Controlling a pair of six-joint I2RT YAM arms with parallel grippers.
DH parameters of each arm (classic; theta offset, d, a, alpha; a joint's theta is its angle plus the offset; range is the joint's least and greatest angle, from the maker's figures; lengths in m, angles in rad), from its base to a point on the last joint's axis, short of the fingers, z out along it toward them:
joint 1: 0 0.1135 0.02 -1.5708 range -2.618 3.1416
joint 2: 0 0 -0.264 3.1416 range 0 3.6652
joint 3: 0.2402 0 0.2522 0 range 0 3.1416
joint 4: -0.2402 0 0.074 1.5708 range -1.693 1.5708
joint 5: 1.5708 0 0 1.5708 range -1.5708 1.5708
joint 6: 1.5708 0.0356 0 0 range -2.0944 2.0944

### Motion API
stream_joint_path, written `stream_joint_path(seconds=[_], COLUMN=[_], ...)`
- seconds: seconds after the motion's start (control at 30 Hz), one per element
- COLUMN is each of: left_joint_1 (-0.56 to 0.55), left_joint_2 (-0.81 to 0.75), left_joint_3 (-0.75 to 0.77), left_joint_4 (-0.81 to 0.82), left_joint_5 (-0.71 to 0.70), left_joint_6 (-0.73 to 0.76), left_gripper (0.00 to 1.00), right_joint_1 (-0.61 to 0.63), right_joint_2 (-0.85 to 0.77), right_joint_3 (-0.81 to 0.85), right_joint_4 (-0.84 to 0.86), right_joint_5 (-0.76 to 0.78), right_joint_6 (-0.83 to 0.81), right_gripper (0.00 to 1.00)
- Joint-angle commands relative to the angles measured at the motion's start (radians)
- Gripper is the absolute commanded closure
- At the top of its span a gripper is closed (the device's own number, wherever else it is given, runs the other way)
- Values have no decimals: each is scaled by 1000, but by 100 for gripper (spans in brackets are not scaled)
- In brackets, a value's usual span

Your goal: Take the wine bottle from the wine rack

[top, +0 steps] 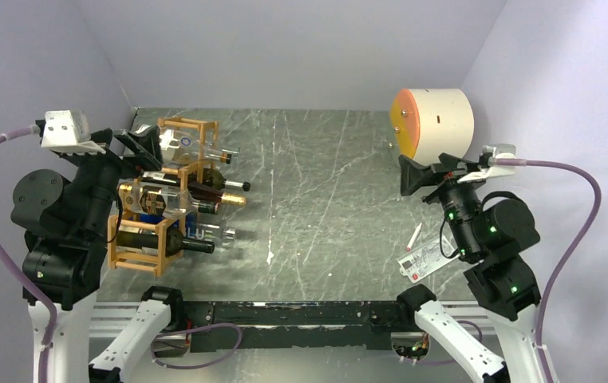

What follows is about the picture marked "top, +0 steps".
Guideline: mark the clear bottle brown label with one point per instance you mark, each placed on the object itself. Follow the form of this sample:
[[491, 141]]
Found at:
[[159, 200]]

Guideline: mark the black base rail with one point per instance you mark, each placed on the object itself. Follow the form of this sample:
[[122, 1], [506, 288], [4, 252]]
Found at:
[[282, 325]]

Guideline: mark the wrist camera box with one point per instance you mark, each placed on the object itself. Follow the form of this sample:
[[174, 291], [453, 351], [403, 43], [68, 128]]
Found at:
[[67, 131], [488, 167]]

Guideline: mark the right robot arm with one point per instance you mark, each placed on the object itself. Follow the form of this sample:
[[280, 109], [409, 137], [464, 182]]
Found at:
[[490, 234]]

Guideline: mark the white pen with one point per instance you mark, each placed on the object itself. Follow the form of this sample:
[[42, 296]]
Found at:
[[414, 237]]

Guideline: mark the left white base arm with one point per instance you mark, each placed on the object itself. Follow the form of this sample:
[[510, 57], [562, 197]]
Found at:
[[161, 310]]

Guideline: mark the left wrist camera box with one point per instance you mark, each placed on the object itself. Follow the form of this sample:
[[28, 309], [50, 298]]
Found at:
[[67, 131]]

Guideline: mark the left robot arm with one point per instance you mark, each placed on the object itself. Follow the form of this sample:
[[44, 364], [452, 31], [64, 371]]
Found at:
[[65, 231]]

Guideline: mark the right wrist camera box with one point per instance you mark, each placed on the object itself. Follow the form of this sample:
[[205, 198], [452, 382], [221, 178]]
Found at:
[[488, 167]]

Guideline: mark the wooden wine rack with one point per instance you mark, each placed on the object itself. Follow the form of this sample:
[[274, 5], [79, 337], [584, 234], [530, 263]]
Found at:
[[153, 261]]

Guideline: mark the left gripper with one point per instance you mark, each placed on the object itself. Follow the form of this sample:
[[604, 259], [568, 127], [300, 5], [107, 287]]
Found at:
[[148, 146]]

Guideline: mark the cream cylinder orange face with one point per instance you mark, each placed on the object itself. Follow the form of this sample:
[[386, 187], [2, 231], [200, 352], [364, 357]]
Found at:
[[428, 122]]

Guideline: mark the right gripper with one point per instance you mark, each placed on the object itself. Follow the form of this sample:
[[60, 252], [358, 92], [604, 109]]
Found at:
[[412, 175]]

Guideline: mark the right white base arm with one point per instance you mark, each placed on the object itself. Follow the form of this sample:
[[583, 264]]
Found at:
[[422, 309]]

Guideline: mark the white paper card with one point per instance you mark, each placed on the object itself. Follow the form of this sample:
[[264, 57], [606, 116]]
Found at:
[[426, 259]]

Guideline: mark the dark green wine bottle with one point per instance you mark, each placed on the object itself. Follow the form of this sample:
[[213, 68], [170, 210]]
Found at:
[[175, 242]]

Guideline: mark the dark red bottle gold cap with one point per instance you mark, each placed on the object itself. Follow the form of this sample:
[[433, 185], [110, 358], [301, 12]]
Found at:
[[202, 195]]

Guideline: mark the clear blue labelled bottle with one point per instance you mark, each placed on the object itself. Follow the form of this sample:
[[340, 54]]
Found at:
[[195, 228]]

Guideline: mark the clear round bottle white label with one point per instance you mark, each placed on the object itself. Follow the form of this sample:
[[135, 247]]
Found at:
[[178, 147]]

